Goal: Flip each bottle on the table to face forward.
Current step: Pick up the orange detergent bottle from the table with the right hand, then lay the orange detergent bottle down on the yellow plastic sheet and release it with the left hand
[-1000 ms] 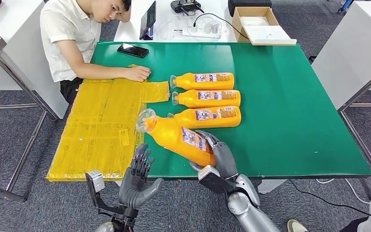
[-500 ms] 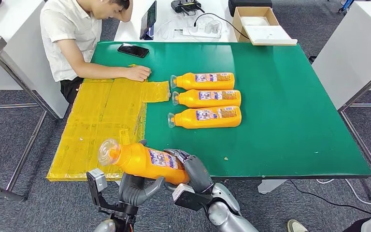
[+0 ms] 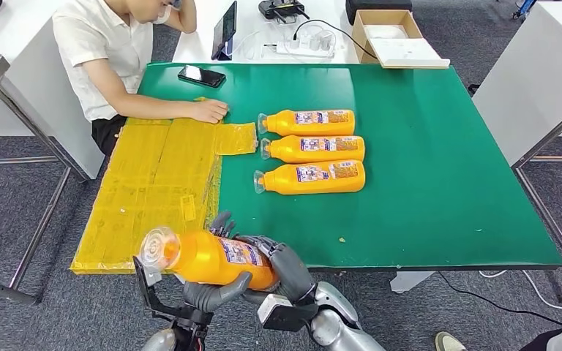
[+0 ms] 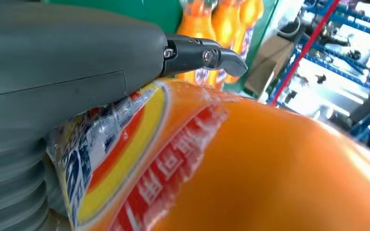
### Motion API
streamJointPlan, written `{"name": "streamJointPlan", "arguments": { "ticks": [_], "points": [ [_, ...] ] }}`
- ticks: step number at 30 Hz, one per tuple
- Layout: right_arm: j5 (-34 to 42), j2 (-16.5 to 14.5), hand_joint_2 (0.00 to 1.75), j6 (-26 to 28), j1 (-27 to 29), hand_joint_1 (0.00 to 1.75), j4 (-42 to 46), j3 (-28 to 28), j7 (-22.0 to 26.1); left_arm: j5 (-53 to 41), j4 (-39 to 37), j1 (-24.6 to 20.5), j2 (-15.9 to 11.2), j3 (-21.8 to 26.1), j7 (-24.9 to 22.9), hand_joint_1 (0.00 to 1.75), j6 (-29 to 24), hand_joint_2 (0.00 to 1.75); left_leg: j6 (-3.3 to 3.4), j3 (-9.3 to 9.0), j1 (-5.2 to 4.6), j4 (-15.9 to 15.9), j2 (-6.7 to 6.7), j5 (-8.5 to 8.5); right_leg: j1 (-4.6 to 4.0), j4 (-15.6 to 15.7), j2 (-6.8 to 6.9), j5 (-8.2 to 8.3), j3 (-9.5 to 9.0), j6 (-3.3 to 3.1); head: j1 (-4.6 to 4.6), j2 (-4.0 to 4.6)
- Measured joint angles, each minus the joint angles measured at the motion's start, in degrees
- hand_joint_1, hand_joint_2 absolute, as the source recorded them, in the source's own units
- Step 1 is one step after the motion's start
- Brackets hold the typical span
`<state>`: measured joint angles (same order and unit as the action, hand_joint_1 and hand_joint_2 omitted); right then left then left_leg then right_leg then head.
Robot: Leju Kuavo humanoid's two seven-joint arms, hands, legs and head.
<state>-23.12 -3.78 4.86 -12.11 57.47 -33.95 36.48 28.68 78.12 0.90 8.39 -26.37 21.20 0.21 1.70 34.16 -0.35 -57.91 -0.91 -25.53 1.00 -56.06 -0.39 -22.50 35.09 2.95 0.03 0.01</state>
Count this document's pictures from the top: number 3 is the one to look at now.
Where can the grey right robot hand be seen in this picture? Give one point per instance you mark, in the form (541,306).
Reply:
(288,271)

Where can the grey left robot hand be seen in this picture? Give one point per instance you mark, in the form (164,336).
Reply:
(213,295)

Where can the person's right hand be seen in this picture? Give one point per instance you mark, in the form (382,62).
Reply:
(208,110)

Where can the orange detergent bottle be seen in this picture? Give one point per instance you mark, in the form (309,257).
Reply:
(281,181)
(203,257)
(281,123)
(286,151)

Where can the person's right forearm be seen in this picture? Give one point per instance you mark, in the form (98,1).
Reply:
(150,107)

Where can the person's left forearm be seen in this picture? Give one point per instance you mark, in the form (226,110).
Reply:
(186,14)

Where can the black smartphone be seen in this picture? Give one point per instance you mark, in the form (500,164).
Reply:
(201,76)

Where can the black tablet on stand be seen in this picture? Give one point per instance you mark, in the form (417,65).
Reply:
(225,26)

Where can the white desk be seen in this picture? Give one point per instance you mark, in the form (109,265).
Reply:
(538,72)
(19,58)
(249,14)

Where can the white power strip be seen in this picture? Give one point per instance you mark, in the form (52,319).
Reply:
(300,49)

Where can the yellow taped cardboard sheet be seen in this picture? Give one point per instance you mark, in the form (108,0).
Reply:
(130,194)

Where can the white table foot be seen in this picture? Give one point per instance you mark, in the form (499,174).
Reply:
(407,281)

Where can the black router with antennas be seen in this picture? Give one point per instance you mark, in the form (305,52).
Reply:
(281,7)

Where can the green topped table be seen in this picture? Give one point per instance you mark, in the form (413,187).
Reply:
(407,169)

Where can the brown cardboard box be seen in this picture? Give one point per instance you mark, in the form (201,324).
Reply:
(358,34)

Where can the white shoe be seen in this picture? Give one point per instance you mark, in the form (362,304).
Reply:
(448,343)

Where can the white packaging insert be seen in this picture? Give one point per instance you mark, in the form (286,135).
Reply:
(385,31)

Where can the black case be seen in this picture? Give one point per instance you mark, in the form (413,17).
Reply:
(378,5)

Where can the white flat panel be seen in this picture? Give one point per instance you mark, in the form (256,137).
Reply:
(407,51)

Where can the blue metal stand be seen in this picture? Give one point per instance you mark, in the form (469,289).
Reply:
(523,8)

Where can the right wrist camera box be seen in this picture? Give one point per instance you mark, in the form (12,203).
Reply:
(281,315)

